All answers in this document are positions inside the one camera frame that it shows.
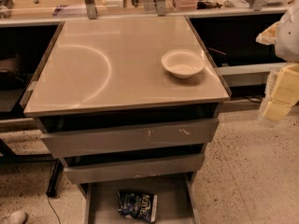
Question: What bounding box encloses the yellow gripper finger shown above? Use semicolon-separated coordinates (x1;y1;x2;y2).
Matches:
261;63;299;122
256;22;278;45

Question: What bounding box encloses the blue chip bag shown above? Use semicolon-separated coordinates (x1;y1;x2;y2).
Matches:
118;190;158;223

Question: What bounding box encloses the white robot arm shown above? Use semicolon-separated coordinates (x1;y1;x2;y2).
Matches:
256;1;299;127

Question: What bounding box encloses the grey open bottom drawer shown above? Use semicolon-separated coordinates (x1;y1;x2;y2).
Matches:
84;174;201;224

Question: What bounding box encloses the grey drawer cabinet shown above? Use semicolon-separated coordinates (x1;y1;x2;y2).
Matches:
19;15;233;224

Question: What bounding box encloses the grey middle drawer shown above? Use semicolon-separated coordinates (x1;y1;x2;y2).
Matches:
64;153;204;184

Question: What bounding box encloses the grey top drawer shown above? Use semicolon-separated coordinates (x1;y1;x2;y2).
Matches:
41;119;219;158

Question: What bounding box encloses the grey side shelf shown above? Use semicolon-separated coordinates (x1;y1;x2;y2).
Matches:
215;63;287;87

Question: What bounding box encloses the white bowl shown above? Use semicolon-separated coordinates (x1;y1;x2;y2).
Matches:
161;49;206;78

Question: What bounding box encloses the black table leg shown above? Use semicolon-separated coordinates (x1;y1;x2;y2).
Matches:
46;160;64;198

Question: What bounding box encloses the white shoe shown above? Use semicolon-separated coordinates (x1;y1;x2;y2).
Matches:
0;210;27;224

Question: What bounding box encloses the grey metal bracket left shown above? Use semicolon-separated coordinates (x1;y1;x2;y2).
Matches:
84;0;97;20

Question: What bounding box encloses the black floor cable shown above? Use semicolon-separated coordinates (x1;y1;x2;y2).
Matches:
46;165;62;224

